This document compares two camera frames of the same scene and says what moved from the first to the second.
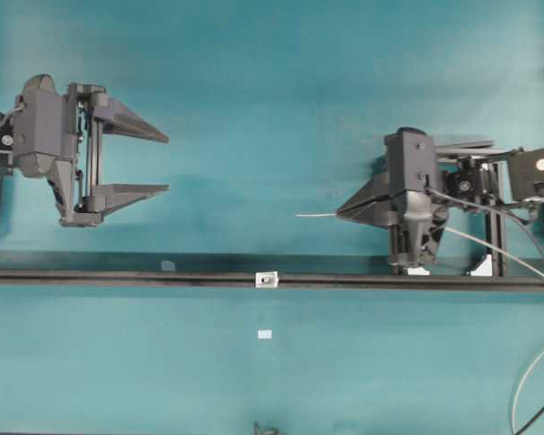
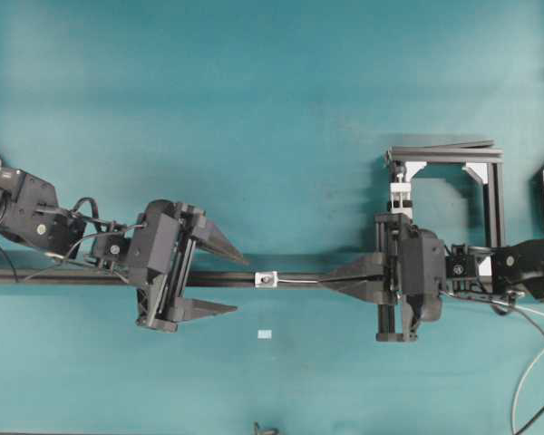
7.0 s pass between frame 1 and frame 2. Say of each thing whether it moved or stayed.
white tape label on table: stayed
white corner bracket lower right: stayed
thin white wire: moved
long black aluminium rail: stayed
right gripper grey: moved
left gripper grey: moved
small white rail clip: stayed
